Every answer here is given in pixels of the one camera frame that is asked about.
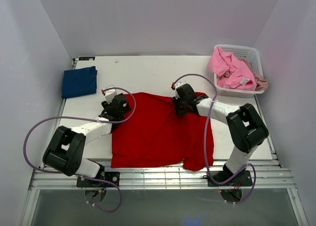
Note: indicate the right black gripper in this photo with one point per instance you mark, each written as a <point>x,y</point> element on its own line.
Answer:
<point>179,107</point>

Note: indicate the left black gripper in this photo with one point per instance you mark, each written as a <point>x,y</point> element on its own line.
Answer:
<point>106,113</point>

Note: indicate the red t-shirt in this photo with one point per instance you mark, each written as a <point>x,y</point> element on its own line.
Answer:
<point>157,136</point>

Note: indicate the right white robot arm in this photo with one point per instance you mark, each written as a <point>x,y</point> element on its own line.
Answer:
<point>246,128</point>

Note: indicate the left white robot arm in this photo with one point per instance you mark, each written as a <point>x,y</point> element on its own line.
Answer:
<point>65,150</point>

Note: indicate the folded blue t-shirt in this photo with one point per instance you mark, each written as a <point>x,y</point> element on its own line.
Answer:
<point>79,82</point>

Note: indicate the pink t-shirt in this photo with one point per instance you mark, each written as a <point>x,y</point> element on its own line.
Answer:
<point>231,72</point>

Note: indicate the small blue label sticker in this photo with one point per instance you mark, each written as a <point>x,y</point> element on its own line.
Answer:
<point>86,58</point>

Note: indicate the beige garment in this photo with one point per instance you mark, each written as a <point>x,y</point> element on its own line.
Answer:
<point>261,83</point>

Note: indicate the white plastic laundry basket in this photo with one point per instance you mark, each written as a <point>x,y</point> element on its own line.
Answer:
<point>252,55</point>

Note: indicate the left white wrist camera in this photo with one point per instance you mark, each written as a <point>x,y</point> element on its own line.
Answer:
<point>109,93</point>

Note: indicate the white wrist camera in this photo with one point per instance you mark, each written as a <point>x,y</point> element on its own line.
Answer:
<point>175,86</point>
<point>109,93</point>

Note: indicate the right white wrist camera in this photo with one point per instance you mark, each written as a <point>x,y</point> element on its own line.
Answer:
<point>175,86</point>

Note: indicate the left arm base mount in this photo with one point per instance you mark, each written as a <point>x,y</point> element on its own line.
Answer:
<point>95,191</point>

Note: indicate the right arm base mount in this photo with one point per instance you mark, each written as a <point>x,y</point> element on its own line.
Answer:
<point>231,191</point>

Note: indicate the aluminium table frame rail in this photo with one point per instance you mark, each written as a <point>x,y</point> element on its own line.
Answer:
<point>267,174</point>

